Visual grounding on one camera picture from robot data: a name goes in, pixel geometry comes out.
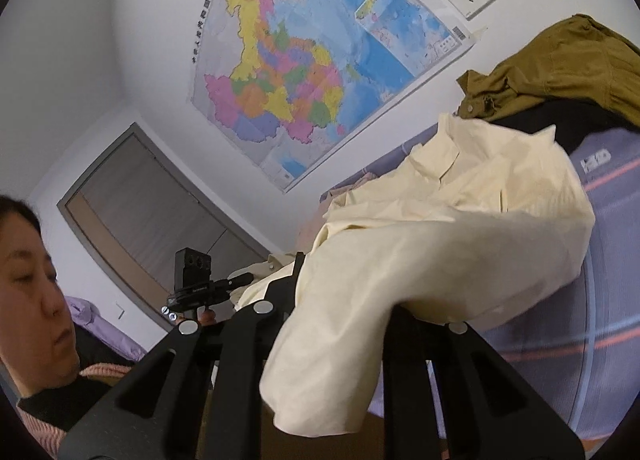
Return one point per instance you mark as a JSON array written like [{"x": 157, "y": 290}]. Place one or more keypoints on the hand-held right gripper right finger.
[{"x": 405, "y": 340}]

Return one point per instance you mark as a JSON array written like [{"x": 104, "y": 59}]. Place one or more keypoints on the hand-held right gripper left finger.
[{"x": 280, "y": 295}]

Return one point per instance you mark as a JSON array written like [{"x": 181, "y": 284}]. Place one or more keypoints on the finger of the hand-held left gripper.
[{"x": 240, "y": 282}]

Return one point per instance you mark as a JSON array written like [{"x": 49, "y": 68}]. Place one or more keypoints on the cream shirt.
[{"x": 425, "y": 250}]

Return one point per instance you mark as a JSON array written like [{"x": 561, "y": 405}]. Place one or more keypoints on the person's left hand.
[{"x": 207, "y": 317}]

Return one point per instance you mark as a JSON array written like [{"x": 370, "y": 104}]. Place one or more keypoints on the wooden door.
[{"x": 150, "y": 220}]

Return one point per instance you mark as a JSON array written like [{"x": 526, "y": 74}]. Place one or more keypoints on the purple cloth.
[{"x": 100, "y": 325}]

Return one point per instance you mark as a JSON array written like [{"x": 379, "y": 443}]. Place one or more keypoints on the person's torso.
[{"x": 65, "y": 405}]

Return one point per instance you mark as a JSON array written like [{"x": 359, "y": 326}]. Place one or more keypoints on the black garment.
[{"x": 570, "y": 124}]

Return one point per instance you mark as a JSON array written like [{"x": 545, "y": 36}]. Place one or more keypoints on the olive jacket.
[{"x": 560, "y": 64}]

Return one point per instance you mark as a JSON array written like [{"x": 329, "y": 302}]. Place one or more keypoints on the white wall switch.
[{"x": 120, "y": 311}]

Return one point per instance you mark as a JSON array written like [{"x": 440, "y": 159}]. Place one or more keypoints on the colourful wall map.
[{"x": 300, "y": 64}]

